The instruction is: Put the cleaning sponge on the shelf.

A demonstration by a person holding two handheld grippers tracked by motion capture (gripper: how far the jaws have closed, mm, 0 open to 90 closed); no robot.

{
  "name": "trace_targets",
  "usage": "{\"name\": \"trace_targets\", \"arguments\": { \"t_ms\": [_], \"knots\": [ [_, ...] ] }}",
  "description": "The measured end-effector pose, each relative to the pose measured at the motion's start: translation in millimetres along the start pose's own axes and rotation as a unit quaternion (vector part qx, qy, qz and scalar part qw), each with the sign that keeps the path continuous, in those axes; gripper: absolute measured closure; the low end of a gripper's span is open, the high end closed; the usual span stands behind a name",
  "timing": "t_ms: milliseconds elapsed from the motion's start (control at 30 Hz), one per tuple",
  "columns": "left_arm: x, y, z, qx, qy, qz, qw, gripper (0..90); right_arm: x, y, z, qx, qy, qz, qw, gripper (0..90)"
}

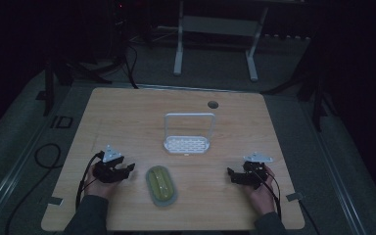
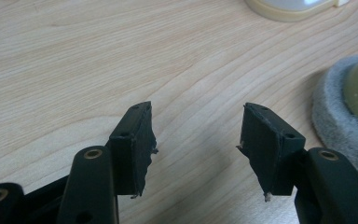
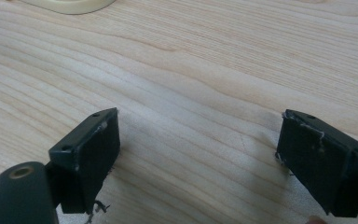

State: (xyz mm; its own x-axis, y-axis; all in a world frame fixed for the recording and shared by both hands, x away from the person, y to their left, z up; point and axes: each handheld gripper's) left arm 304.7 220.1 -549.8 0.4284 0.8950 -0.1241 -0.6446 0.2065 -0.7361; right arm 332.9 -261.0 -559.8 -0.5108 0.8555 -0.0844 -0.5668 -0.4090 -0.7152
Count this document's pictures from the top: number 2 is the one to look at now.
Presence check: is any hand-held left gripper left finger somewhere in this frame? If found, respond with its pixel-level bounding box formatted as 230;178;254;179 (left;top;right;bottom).
57;100;158;224

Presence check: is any cream plate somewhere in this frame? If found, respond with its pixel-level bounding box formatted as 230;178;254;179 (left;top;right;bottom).
243;0;351;23

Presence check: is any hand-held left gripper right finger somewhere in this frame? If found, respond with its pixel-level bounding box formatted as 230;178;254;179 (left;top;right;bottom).
236;102;358;224

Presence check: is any grey felt coaster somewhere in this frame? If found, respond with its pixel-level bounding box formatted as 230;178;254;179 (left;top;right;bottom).
311;54;358;181

